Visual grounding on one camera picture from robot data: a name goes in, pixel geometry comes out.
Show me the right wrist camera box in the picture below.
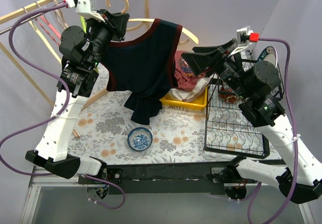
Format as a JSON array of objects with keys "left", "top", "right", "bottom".
[{"left": 229, "top": 26, "right": 260, "bottom": 56}]

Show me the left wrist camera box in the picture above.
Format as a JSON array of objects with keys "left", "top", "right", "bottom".
[{"left": 64, "top": 0, "right": 105, "bottom": 23}]

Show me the navy maroon tank top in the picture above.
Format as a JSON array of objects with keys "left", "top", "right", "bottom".
[{"left": 101, "top": 23, "right": 180, "bottom": 125}]

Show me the cream white tank top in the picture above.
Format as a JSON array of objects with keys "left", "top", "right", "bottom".
[{"left": 166, "top": 78, "right": 211, "bottom": 102}]

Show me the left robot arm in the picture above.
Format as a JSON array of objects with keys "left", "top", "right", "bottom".
[{"left": 25, "top": 9, "right": 130, "bottom": 184}]

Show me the red teal tank top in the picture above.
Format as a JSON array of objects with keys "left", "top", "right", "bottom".
[{"left": 175, "top": 51, "right": 205, "bottom": 83}]

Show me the beige wooden hanger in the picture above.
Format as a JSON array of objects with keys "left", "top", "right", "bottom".
[{"left": 105, "top": 0, "right": 199, "bottom": 45}]

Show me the red patterned bowl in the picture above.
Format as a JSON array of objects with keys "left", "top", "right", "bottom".
[{"left": 219, "top": 86, "right": 239, "bottom": 104}]

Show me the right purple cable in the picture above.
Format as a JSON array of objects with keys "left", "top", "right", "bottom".
[{"left": 248, "top": 37, "right": 300, "bottom": 224}]

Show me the wooden clothes rack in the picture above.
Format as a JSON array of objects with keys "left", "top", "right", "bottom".
[{"left": 1, "top": 0, "right": 149, "bottom": 138}]

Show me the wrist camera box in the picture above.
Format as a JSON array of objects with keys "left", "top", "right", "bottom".
[
  {"left": 229, "top": 26, "right": 260, "bottom": 56},
  {"left": 64, "top": 0, "right": 105, "bottom": 23}
]

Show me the floral tablecloth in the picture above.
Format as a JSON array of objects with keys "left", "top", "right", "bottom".
[{"left": 66, "top": 50, "right": 282, "bottom": 164}]

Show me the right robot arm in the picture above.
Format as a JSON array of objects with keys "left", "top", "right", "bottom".
[{"left": 181, "top": 36, "right": 321, "bottom": 204}]

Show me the lime green hanger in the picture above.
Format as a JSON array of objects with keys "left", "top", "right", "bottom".
[{"left": 80, "top": 16, "right": 87, "bottom": 33}]

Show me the cream plastic hanger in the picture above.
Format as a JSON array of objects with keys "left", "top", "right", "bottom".
[{"left": 28, "top": 20, "right": 61, "bottom": 64}]

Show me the pink plastic hanger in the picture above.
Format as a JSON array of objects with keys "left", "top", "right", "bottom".
[{"left": 35, "top": 16, "right": 61, "bottom": 46}]

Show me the yellow plastic bin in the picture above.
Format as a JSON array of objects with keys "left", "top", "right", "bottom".
[{"left": 160, "top": 86, "right": 208, "bottom": 110}]

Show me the blue white ceramic bowl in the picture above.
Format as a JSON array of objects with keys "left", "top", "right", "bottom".
[{"left": 127, "top": 127, "right": 153, "bottom": 152}]

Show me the black wire dish rack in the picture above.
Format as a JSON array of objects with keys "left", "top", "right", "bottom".
[{"left": 204, "top": 57, "right": 284, "bottom": 159}]

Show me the green rimmed white plate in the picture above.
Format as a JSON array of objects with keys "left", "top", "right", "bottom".
[{"left": 257, "top": 46, "right": 278, "bottom": 67}]

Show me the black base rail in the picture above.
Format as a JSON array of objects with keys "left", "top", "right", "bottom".
[{"left": 107, "top": 162, "right": 228, "bottom": 194}]

